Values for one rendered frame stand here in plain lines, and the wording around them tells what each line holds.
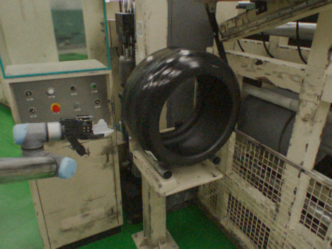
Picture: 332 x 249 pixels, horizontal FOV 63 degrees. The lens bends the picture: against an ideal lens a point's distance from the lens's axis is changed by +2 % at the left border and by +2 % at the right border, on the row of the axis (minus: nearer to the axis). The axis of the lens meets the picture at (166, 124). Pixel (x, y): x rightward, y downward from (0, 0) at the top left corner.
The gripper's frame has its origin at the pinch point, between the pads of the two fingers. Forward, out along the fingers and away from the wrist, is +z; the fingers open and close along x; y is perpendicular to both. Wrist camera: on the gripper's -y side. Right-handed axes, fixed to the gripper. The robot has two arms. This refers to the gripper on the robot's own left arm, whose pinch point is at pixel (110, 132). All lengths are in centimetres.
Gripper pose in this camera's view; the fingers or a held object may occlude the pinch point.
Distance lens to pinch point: 117.0
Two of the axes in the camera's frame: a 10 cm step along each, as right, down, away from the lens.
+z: 8.8, -0.7, 4.6
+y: 1.2, -9.3, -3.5
